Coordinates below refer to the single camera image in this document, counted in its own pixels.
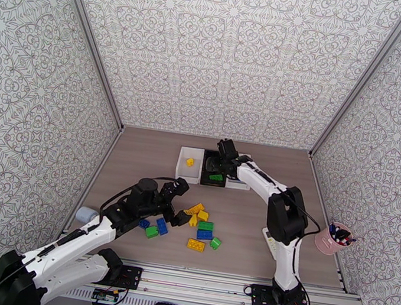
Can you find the long green lego brick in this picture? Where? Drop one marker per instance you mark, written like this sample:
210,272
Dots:
215,177
206,226

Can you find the small yellow lego brick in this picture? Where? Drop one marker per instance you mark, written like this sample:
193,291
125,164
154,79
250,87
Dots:
190,162
202,215
193,220

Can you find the long yellow lego brick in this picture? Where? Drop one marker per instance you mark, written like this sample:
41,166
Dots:
196,245
196,208

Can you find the long blue lego brick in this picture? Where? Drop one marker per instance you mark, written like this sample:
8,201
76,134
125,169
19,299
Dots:
144,223
204,235
162,227

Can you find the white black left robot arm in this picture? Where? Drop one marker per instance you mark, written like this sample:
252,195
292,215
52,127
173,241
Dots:
71,247

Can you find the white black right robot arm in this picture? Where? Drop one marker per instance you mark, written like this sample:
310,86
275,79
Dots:
256,182

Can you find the black plastic bin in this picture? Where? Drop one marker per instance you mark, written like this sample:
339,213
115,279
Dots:
204,176

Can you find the white plastic bin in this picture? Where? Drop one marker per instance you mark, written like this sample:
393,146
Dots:
182,173
238,186

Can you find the grey blue cylinder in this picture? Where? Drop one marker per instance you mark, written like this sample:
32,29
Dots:
85,214

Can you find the white remote control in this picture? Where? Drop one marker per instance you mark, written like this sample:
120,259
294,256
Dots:
270,244

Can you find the blue pen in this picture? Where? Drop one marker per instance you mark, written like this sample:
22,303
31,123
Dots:
331,228

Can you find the pink pen cup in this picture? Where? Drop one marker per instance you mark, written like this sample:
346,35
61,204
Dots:
323,245

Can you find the black marker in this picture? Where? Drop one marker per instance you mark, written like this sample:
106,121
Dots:
340,233

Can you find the red marker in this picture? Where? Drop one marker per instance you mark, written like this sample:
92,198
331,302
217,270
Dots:
345,240

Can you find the aluminium table edge rail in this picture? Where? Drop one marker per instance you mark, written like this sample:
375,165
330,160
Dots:
101,166
321,197

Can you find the aluminium mounting rail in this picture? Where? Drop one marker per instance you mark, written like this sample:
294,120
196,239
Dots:
197,280

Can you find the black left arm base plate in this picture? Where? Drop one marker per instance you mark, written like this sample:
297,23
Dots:
130,278

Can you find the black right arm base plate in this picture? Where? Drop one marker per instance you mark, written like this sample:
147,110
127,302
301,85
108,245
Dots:
260,296

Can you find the aluminium frame post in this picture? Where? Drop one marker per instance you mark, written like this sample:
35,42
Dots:
365,74
91,36

